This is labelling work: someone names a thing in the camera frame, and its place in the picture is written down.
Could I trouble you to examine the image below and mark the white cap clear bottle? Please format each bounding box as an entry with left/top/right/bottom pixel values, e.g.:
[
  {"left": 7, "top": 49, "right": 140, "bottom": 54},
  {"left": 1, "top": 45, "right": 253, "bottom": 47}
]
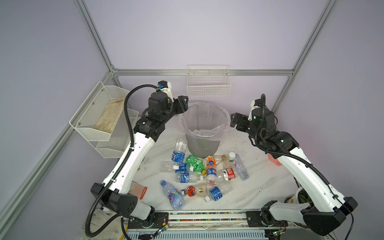
[{"left": 229, "top": 152, "right": 250, "bottom": 181}]

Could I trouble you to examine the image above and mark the clear bottle blue label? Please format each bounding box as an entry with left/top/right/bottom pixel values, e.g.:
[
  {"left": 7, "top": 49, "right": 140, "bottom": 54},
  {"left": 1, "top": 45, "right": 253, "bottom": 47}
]
[{"left": 172, "top": 138, "right": 187, "bottom": 164}]

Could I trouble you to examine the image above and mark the blue label bottle front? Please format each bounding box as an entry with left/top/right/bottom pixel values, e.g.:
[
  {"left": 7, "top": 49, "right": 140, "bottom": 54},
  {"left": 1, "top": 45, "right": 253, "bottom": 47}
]
[{"left": 204, "top": 183, "right": 233, "bottom": 202}]

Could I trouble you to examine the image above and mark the colourful label water bottle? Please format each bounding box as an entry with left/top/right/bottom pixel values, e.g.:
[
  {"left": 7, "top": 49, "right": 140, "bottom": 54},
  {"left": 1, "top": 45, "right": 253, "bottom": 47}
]
[{"left": 161, "top": 180, "right": 185, "bottom": 211}]

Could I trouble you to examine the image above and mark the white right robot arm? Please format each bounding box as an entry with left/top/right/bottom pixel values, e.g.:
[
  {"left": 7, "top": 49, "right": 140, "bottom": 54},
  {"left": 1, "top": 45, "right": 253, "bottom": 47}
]
[{"left": 231, "top": 107, "right": 358, "bottom": 236}]

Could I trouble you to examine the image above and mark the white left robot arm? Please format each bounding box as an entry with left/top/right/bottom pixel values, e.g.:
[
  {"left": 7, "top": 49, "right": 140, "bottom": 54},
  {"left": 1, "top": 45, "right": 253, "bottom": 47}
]
[{"left": 89, "top": 91, "right": 189, "bottom": 225}]

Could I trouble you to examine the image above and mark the grey mesh waste bin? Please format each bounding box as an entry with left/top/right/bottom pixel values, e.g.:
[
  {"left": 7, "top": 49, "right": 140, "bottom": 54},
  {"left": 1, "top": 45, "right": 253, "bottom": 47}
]
[{"left": 178, "top": 102, "right": 231, "bottom": 158}]

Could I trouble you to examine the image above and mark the pink plastic watering can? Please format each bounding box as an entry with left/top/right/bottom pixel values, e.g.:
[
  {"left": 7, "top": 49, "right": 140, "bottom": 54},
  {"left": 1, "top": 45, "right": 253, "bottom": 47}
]
[{"left": 267, "top": 154, "right": 283, "bottom": 167}]

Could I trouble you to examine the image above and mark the white mesh lower shelf tray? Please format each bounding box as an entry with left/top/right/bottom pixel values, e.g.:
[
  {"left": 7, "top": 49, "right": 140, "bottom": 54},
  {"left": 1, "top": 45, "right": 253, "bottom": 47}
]
[{"left": 95, "top": 111, "right": 130, "bottom": 159}]

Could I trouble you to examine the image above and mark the white mesh shelf tray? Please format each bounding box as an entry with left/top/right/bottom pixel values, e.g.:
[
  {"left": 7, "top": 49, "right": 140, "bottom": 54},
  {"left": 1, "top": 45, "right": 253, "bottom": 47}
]
[
  {"left": 69, "top": 82, "right": 129, "bottom": 142},
  {"left": 95, "top": 111, "right": 130, "bottom": 159}
]

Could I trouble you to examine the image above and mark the beige cloth glove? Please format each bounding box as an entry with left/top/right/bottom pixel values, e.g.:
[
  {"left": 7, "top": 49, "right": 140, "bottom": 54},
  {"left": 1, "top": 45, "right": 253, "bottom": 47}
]
[{"left": 94, "top": 98, "right": 125, "bottom": 134}]

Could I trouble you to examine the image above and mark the red label clear bottle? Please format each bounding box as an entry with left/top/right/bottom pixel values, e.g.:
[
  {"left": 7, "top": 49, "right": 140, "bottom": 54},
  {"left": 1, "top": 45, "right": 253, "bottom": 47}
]
[{"left": 217, "top": 168, "right": 238, "bottom": 183}]

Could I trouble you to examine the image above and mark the green crushed plastic bottle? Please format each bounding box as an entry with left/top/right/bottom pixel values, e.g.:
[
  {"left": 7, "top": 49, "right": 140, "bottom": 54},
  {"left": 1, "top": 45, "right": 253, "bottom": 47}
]
[{"left": 186, "top": 155, "right": 206, "bottom": 173}]

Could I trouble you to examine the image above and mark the orange label plastic bottle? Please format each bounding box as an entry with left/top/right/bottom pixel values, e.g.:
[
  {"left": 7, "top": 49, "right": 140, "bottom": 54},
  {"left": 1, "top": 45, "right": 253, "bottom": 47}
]
[{"left": 204, "top": 155, "right": 227, "bottom": 168}]

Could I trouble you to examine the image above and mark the white mesh upper shelf tray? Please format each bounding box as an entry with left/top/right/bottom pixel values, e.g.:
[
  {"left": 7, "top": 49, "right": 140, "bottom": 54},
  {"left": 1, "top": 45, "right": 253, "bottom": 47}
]
[{"left": 69, "top": 82, "right": 129, "bottom": 142}]

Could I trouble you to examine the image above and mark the blue label bottle middle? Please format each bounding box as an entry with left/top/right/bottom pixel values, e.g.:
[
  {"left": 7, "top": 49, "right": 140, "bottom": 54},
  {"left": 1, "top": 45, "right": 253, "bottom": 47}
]
[{"left": 176, "top": 173, "right": 204, "bottom": 184}]

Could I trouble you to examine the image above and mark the pepsi label plastic bottle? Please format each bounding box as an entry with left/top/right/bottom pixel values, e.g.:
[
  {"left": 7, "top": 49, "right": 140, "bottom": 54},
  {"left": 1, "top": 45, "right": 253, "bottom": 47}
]
[{"left": 206, "top": 163, "right": 217, "bottom": 186}]

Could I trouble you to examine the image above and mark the potted green plant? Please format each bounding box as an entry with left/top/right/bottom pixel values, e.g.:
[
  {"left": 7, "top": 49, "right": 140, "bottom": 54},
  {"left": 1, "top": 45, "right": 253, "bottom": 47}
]
[{"left": 297, "top": 187, "right": 313, "bottom": 204}]

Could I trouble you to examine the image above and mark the red cap round bottle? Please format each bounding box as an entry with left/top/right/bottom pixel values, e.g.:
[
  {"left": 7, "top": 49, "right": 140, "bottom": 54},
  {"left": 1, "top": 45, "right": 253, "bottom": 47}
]
[{"left": 181, "top": 184, "right": 207, "bottom": 198}]

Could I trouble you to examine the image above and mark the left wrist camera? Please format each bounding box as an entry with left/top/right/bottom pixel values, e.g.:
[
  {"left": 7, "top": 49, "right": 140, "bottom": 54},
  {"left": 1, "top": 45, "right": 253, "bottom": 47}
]
[{"left": 158, "top": 81, "right": 173, "bottom": 100}]

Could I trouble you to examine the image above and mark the white wire wall basket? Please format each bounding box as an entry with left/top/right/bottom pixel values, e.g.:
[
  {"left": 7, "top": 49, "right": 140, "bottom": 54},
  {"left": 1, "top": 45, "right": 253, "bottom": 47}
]
[{"left": 187, "top": 65, "right": 232, "bottom": 97}]

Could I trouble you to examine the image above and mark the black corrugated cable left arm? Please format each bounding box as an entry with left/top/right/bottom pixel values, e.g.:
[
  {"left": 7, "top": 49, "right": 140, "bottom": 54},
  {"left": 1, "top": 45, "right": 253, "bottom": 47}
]
[{"left": 84, "top": 83, "right": 160, "bottom": 238}]

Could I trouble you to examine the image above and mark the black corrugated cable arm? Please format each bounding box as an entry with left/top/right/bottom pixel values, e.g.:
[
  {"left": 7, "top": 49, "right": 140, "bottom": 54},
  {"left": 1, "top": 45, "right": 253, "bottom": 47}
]
[
  {"left": 84, "top": 83, "right": 160, "bottom": 238},
  {"left": 248, "top": 93, "right": 355, "bottom": 240}
]

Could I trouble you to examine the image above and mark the aluminium frame horizontal bar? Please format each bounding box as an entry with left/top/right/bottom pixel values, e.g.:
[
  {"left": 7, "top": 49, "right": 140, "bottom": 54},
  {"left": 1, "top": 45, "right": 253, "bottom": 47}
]
[{"left": 114, "top": 69, "right": 294, "bottom": 76}]

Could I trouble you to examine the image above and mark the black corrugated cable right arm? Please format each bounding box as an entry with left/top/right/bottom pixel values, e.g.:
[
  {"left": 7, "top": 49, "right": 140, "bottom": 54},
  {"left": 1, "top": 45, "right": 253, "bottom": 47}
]
[{"left": 248, "top": 93, "right": 355, "bottom": 240}]

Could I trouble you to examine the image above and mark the metal base rail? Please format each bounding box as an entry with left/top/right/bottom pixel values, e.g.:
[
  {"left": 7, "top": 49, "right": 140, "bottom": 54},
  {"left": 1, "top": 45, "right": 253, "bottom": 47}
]
[{"left": 125, "top": 210, "right": 289, "bottom": 240}]

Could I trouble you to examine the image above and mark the aluminium frame corner post left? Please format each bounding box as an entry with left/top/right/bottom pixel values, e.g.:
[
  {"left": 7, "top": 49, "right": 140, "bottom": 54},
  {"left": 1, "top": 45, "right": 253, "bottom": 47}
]
[{"left": 74, "top": 0, "right": 121, "bottom": 87}]

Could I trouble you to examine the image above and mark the aluminium frame corner post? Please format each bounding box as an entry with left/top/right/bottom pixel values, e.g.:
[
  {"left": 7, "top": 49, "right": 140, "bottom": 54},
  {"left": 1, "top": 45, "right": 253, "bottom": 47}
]
[
  {"left": 272, "top": 0, "right": 339, "bottom": 113},
  {"left": 74, "top": 0, "right": 121, "bottom": 87}
]

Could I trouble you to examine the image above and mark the aluminium frame corner post right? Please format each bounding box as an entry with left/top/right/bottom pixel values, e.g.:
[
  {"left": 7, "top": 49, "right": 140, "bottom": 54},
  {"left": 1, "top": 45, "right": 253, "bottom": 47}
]
[{"left": 272, "top": 0, "right": 339, "bottom": 113}]

